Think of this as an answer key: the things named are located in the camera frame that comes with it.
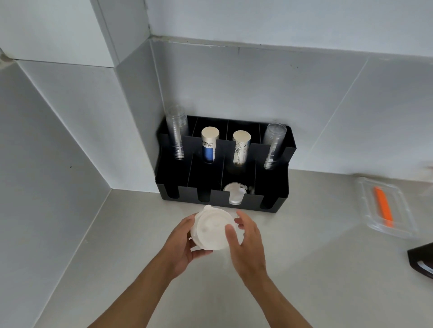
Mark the person's left hand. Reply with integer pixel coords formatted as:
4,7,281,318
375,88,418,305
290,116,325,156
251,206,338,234
160,214,214,280

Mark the person's right hand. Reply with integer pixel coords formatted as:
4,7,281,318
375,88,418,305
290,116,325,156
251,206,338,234
225,210,268,291

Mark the stack of white cup lids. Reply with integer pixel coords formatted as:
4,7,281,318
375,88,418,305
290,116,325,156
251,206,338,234
189,205,245,252

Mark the person's right forearm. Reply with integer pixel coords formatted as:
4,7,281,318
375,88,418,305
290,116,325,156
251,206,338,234
244,270,313,328

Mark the person's left forearm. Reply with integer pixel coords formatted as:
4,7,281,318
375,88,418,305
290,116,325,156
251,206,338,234
89,258,175,328

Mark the stack of clear lids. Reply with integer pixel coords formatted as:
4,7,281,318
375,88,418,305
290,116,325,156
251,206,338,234
223,182,250,205

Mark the black cup organizer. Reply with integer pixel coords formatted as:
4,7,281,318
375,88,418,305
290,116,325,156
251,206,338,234
155,116,297,214

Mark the blue print paper cup stack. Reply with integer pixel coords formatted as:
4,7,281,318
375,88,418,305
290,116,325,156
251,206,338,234
201,126,220,164

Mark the black print paper cup stack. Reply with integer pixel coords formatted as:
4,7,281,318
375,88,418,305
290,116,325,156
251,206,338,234
232,130,251,167

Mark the tall stack of clear cups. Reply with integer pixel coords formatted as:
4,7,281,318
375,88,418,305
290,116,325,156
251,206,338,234
165,106,188,161

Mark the short stack of clear cups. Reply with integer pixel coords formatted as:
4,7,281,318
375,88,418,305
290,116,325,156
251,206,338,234
263,123,287,170

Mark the orange tool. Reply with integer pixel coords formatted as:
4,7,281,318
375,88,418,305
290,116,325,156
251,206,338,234
374,187,394,228

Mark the clear plastic container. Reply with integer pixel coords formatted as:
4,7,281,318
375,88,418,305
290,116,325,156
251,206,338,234
355,176,420,240

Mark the dark brown object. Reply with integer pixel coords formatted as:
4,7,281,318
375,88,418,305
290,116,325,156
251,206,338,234
407,242,433,280

